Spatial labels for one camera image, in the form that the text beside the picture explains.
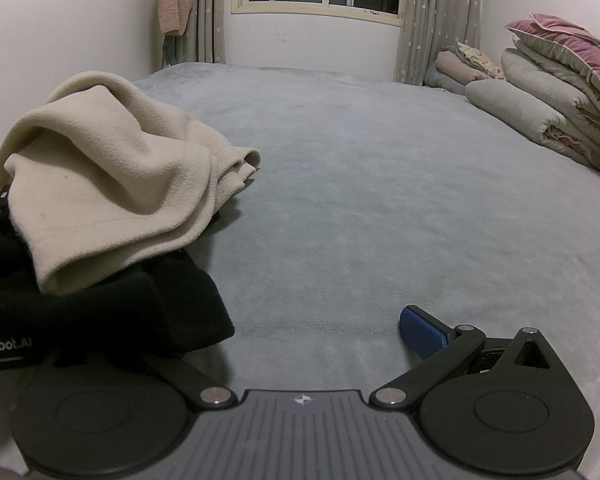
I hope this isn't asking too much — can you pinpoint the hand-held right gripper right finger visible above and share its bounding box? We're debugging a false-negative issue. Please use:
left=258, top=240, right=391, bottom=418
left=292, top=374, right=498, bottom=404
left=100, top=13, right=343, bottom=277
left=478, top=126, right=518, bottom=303
left=371, top=305, right=563, bottom=408

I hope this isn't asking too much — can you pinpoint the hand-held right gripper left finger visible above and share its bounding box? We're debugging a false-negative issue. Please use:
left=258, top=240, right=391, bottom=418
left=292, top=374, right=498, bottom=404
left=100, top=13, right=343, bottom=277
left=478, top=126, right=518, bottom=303
left=155, top=354, right=237, bottom=407

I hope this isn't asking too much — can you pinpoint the cream fleece garment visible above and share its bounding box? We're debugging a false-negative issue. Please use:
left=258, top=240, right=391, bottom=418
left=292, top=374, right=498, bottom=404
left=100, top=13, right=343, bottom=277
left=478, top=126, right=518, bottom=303
left=0, top=72, right=262, bottom=297

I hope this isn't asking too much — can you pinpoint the grey-blue bed blanket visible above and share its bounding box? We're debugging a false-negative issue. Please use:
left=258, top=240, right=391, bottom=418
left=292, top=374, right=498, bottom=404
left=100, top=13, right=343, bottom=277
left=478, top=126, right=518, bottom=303
left=0, top=61, right=600, bottom=480

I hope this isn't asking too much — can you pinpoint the lilac folded blanket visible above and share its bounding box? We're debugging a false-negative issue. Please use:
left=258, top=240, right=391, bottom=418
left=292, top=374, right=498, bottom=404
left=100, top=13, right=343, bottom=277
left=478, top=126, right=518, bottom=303
left=424, top=67, right=468, bottom=96

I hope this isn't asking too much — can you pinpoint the pink velvet quilt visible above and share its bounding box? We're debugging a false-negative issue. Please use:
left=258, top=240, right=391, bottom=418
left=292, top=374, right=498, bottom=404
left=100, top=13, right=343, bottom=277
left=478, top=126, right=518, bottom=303
left=505, top=12, right=600, bottom=103

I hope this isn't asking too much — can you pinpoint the grey hanging garment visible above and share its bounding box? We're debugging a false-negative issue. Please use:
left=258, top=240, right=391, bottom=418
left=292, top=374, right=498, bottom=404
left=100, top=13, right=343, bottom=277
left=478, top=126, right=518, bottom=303
left=161, top=35, right=186, bottom=68

